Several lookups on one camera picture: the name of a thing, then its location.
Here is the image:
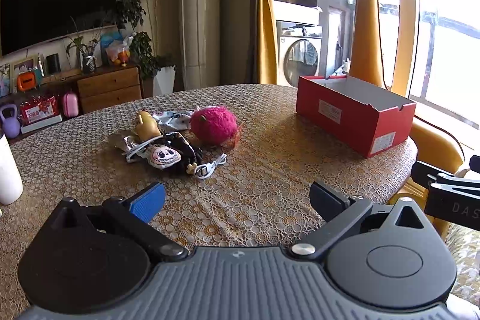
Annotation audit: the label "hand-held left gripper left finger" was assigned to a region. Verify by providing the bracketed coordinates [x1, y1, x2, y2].
[52, 182, 189, 263]

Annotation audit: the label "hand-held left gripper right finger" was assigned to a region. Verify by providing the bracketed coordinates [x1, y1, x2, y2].
[291, 180, 434, 261]

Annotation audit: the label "dark fuzzy skull plush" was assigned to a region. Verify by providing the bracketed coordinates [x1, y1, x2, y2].
[146, 132, 204, 175]

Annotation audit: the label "red cardboard shoe box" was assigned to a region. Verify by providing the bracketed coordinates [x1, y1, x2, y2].
[295, 74, 417, 159]

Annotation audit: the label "patterned tablecloth desktop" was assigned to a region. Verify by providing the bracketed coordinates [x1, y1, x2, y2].
[0, 83, 419, 317]

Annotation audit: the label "yellow upholstered chair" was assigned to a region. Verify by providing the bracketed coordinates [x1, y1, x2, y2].
[389, 117, 466, 242]

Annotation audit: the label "houndstooth seat cushion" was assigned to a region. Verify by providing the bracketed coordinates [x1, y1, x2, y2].
[444, 222, 480, 307]

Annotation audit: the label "crumpled silver wrapper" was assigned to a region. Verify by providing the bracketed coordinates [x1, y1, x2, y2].
[108, 132, 148, 156]

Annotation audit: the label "yellow potato toy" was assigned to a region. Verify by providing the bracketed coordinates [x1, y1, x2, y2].
[134, 110, 163, 142]

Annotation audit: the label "white printed snack packet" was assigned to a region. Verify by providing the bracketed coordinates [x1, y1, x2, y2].
[151, 109, 196, 133]

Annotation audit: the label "pink fuzzy plush ball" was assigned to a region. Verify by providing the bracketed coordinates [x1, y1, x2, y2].
[189, 105, 238, 146]

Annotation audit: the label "orange mesh packet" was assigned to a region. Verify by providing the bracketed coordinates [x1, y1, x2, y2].
[220, 121, 245, 149]

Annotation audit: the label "wooden tv cabinet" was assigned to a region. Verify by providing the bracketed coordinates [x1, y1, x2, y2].
[0, 64, 144, 126]

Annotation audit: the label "white planter pot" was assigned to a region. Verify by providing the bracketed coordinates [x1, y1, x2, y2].
[152, 64, 178, 96]

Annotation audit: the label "pink mini suitcase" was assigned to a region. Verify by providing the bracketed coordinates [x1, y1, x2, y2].
[61, 91, 80, 118]

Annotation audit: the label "flat white box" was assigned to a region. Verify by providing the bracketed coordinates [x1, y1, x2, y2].
[20, 114, 64, 135]

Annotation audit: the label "red gift box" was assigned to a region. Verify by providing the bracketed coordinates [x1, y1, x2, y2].
[19, 94, 61, 125]

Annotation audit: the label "white cup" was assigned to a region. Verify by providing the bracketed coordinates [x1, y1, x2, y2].
[0, 130, 24, 206]

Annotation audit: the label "white washing machine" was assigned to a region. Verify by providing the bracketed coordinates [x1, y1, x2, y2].
[275, 1, 324, 88]

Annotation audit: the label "clear bag of fruit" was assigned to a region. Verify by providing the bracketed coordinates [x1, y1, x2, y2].
[106, 37, 135, 68]

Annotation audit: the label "glass vase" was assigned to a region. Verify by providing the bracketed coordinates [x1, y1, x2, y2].
[81, 55, 98, 74]

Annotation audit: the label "purple kettlebell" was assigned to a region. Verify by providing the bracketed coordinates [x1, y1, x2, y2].
[0, 103, 22, 139]

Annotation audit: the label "yellow giraffe figure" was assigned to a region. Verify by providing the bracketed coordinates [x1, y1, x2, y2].
[326, 0, 388, 91]

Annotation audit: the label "blue bag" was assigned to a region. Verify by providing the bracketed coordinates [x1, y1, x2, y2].
[100, 31, 125, 68]

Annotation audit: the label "black speaker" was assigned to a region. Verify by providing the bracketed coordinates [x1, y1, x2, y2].
[45, 52, 62, 75]

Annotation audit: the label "orange alarm clock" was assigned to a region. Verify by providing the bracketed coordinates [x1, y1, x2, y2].
[16, 70, 44, 93]

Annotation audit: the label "small leafy plant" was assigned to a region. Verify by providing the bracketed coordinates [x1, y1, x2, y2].
[65, 16, 104, 58]

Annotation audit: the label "yellow curtain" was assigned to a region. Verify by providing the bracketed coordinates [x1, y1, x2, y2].
[245, 0, 280, 85]

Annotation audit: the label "white column air conditioner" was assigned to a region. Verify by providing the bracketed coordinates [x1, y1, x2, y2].
[179, 0, 223, 91]

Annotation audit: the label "grey curtain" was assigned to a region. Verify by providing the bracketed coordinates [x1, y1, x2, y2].
[219, 0, 260, 85]

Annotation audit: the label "black television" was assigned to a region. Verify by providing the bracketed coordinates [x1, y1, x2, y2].
[0, 0, 125, 58]

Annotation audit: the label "white frame sunglasses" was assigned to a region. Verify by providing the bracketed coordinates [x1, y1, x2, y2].
[124, 138, 163, 164]

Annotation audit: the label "white usb cable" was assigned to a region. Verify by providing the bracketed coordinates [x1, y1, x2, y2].
[189, 153, 229, 180]

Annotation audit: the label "white photo frame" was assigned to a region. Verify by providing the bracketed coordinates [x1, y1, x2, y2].
[10, 56, 38, 84]

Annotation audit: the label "colourful picture frame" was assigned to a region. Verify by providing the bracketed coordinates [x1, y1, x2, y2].
[0, 63, 12, 98]

